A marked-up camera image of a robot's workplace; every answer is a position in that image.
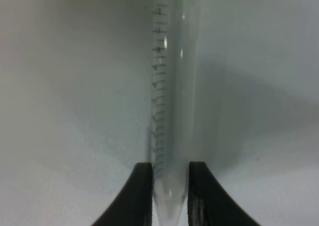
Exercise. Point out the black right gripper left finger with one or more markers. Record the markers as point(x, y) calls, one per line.
point(133, 205)

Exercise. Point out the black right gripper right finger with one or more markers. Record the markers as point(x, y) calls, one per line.
point(208, 204)

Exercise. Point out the teal-capped test tube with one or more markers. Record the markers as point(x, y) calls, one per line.
point(175, 26)

